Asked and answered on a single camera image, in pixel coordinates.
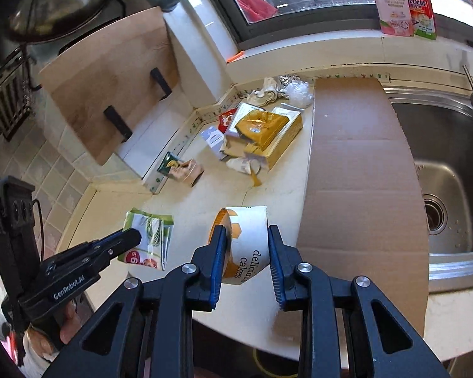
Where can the torn beige paper packaging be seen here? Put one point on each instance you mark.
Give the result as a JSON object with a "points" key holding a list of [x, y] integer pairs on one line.
{"points": [[242, 165]]}

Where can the green snack packet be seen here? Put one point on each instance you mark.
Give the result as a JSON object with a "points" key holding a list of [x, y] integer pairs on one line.
{"points": [[149, 232]]}

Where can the crumpled silver foil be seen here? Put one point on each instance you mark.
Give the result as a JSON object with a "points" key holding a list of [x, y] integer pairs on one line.
{"points": [[289, 80]]}

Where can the crumpled clear plastic wrap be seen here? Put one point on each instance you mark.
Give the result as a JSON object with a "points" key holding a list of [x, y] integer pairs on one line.
{"points": [[299, 92]]}

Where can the person's left hand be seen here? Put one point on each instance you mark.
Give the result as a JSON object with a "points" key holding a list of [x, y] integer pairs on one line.
{"points": [[69, 323]]}

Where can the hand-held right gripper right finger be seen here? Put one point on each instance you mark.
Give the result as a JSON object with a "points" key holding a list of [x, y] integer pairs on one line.
{"points": [[276, 260]]}

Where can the red refill pouch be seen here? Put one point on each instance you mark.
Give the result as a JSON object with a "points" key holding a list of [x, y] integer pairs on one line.
{"points": [[423, 8]]}

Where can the blue white small box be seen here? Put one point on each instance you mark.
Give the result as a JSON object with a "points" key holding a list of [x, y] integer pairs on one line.
{"points": [[212, 136]]}

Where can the dark window frame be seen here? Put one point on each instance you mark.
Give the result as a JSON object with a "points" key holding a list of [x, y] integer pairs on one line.
{"points": [[299, 23]]}

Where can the steel wok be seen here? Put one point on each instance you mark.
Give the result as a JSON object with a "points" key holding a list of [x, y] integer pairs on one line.
{"points": [[59, 4]]}

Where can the green yellow small packet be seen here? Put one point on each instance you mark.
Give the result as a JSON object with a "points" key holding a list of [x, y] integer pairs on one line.
{"points": [[167, 163]]}

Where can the orange plastic piece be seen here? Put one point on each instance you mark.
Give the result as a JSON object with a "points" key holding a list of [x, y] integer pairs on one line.
{"points": [[235, 56]]}

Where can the red snack packet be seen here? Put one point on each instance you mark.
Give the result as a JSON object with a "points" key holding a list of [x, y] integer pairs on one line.
{"points": [[225, 120]]}

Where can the stainless steel sink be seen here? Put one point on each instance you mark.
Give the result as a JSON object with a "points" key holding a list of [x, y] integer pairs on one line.
{"points": [[445, 189]]}

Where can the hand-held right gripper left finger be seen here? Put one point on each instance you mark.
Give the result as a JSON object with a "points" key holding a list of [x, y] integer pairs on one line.
{"points": [[220, 260]]}

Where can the wooden cutting board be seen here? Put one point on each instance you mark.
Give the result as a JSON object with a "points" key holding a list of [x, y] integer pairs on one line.
{"points": [[102, 71]]}

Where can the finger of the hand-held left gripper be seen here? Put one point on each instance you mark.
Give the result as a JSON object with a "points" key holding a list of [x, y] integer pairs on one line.
{"points": [[114, 244]]}

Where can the white orange paper cake box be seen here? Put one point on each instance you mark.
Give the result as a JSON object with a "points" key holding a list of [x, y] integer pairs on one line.
{"points": [[248, 236]]}

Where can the beige cloth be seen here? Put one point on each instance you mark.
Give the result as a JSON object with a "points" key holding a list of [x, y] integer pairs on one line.
{"points": [[262, 96]]}

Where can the brown cardboard sheet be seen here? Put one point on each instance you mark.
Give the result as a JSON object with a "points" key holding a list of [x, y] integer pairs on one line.
{"points": [[358, 165]]}

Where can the red cloth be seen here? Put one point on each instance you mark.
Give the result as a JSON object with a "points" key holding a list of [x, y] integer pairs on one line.
{"points": [[254, 4]]}

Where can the metal wall rack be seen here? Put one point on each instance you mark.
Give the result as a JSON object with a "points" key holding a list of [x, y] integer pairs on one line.
{"points": [[6, 94]]}

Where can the pink refill pouch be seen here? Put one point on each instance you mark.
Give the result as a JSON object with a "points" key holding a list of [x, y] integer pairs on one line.
{"points": [[392, 4]]}

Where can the gold cardboard box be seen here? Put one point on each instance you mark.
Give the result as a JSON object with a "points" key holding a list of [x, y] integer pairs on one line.
{"points": [[276, 138]]}

